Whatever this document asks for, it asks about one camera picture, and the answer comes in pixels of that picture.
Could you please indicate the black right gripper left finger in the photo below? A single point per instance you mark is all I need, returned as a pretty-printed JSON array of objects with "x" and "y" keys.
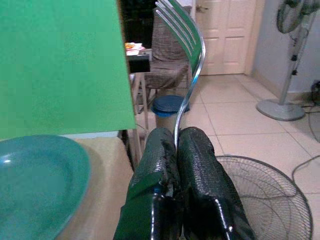
[{"x": 147, "y": 165}]

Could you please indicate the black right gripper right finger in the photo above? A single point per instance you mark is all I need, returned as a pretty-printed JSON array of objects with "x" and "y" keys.
[{"x": 202, "y": 175}]

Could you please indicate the silver metal fork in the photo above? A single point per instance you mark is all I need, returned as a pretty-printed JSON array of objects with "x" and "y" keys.
[{"x": 189, "y": 62}]

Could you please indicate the beige table mat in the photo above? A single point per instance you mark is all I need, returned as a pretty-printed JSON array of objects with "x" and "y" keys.
[{"x": 105, "y": 190}]

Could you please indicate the blue lidded bucket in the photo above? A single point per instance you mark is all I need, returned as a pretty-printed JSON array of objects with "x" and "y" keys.
[{"x": 166, "y": 110}]

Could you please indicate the wooden table with clutter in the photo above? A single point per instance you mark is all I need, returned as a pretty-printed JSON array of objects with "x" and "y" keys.
[{"x": 137, "y": 55}]

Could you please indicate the teal plate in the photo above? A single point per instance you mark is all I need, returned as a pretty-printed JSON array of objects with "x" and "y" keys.
[{"x": 37, "y": 185}]

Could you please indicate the chair with brown checked cover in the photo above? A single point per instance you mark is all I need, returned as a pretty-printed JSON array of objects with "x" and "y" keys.
[{"x": 167, "y": 55}]

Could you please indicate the green board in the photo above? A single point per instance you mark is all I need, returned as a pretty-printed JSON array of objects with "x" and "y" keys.
[{"x": 62, "y": 65}]

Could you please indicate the cream panelled door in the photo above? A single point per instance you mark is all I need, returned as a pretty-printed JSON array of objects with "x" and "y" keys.
[{"x": 225, "y": 37}]

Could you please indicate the grey standing fan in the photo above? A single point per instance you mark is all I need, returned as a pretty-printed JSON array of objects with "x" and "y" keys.
[{"x": 291, "y": 62}]

